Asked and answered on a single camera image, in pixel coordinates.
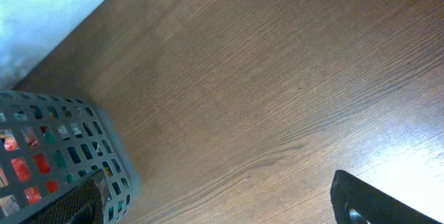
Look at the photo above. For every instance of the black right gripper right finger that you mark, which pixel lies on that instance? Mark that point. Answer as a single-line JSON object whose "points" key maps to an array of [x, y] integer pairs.
{"points": [[355, 201]]}

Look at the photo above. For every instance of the green coffee bag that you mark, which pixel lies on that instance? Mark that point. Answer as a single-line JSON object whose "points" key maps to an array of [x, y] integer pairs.
{"points": [[85, 141]]}

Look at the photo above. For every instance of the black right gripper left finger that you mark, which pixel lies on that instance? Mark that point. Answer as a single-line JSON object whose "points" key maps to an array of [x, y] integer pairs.
{"points": [[83, 201]]}

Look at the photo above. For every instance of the grey plastic basket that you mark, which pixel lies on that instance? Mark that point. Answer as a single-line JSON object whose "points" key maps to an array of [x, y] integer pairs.
{"points": [[15, 100]]}

